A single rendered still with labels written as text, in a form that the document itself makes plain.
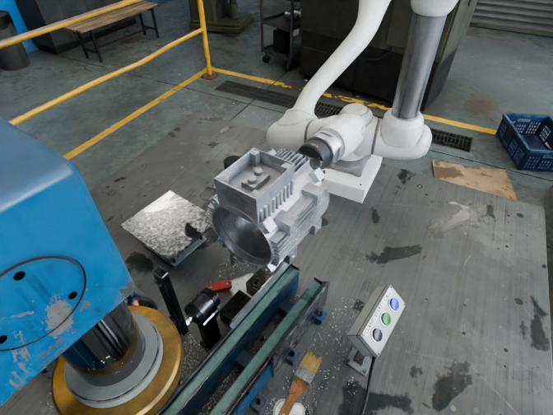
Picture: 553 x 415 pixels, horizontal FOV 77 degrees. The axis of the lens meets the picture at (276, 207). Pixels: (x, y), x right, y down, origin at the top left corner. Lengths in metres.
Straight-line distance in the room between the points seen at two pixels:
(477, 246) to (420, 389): 0.64
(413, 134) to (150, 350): 1.21
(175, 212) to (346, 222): 0.68
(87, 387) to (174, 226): 0.83
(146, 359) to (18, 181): 0.36
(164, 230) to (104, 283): 0.99
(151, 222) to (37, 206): 1.11
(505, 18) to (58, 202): 7.09
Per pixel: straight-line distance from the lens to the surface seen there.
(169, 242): 1.28
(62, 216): 0.28
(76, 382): 0.59
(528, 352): 1.38
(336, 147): 0.87
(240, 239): 0.80
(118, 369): 0.54
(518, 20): 7.21
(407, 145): 1.50
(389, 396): 1.15
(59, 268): 0.30
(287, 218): 0.66
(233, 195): 0.64
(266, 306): 1.08
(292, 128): 1.00
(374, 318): 0.90
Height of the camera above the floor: 1.85
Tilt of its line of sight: 44 degrees down
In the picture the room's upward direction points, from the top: straight up
